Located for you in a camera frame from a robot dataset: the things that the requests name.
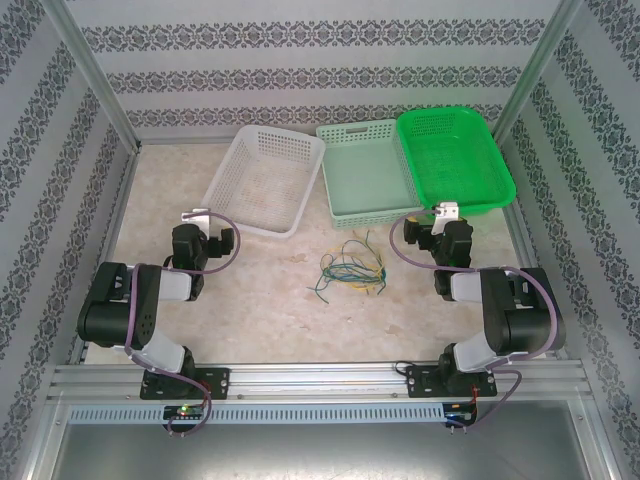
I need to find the thin yellow wire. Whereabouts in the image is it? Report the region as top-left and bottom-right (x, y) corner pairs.
(337, 269), (390, 296)
(322, 242), (366, 266)
(349, 247), (389, 281)

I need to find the thin green wire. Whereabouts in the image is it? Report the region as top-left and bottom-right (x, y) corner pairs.
(363, 228), (386, 266)
(351, 229), (376, 274)

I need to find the thin blue wire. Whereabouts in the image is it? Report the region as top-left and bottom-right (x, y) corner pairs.
(306, 267), (384, 292)
(317, 269), (381, 305)

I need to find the white plastic basket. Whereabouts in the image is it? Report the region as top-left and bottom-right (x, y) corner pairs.
(202, 124), (327, 242)

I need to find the mint plastic basket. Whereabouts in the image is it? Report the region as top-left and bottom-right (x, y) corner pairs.
(315, 119), (426, 231)

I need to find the bright green plastic basket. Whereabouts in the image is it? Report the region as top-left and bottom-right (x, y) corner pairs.
(396, 106), (517, 217)

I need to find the left controller board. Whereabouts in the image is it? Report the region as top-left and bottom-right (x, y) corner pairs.
(163, 404), (206, 421)

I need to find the controller board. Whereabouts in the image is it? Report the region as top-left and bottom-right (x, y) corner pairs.
(444, 407), (479, 426)
(163, 404), (206, 421)

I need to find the right controller board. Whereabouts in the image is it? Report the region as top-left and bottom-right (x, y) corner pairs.
(444, 407), (479, 426)

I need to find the grey metal sheet panel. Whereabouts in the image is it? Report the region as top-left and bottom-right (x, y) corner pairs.
(24, 399), (621, 480)

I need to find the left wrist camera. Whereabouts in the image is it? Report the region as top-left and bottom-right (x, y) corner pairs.
(179, 207), (214, 239)

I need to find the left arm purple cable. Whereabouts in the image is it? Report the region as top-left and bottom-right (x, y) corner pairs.
(124, 210), (242, 437)

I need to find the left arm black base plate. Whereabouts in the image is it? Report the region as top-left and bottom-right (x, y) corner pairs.
(139, 367), (232, 401)

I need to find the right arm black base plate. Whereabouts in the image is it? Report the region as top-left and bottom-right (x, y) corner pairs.
(404, 364), (499, 400)

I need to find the aluminium mounting rail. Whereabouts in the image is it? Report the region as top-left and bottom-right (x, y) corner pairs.
(47, 359), (586, 401)

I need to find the slotted grey cable duct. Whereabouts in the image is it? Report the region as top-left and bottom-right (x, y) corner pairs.
(67, 403), (446, 425)

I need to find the aluminium frame post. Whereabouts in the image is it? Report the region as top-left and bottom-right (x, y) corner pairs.
(491, 0), (587, 147)
(38, 0), (145, 151)

